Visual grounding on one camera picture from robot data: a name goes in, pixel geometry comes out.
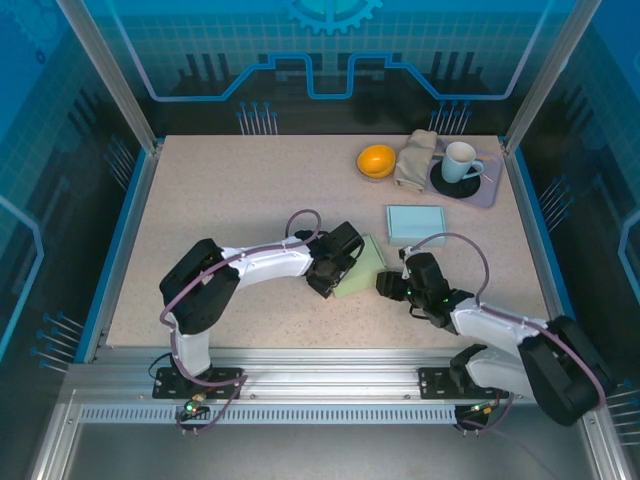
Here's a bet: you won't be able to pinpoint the light green paper box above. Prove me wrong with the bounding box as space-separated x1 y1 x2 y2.
330 233 386 300

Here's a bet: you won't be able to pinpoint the light blue paper box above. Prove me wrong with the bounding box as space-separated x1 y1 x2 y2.
383 203 448 249

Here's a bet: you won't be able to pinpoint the orange yellow bowl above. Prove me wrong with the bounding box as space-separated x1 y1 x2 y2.
356 143 399 184

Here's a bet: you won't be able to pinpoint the black round coaster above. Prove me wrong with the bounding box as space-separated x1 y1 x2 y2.
429 158 482 200

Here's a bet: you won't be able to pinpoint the beige folded cloth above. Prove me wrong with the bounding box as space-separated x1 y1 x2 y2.
393 128 440 194

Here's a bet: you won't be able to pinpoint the lavender tray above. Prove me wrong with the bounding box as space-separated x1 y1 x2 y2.
422 137 503 209

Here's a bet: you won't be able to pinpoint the white mug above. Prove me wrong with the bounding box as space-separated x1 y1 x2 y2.
439 141 486 185

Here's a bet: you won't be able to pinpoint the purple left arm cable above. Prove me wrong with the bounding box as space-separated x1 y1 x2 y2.
159 208 324 437

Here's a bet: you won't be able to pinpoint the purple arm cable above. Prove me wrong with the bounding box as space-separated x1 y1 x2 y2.
159 208 324 437
410 231 609 437

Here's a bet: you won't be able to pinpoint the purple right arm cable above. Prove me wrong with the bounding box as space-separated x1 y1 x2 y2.
410 231 609 437

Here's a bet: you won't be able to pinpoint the aluminium mounting rail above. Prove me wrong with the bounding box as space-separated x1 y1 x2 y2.
64 347 601 407

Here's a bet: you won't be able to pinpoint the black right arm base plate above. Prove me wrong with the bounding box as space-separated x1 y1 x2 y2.
418 366 516 401

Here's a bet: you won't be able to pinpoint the slotted cable duct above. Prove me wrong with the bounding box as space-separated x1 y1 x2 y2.
78 404 460 426

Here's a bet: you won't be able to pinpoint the aluminium side rail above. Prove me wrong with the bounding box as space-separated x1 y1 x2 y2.
82 142 164 364
503 142 576 361

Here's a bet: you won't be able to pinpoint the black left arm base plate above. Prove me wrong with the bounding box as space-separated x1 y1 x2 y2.
152 366 245 401

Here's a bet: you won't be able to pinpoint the aluminium frame post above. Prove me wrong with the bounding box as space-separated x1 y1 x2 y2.
53 0 165 156
502 0 590 156

